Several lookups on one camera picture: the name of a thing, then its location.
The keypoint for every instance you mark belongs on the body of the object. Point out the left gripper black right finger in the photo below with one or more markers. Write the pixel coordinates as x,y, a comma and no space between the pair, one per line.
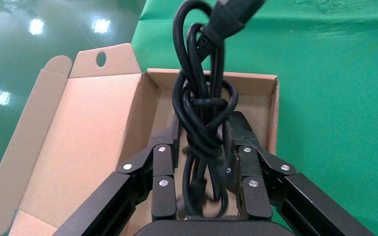
251,163

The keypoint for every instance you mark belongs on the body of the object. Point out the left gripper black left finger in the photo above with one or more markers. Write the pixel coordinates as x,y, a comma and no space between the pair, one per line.
161,163

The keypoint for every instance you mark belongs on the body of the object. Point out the open brown cardboard box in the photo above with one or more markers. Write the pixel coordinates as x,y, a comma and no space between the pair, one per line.
88,130

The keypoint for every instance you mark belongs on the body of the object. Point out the green table cloth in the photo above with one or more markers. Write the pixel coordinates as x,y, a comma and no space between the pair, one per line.
339,97

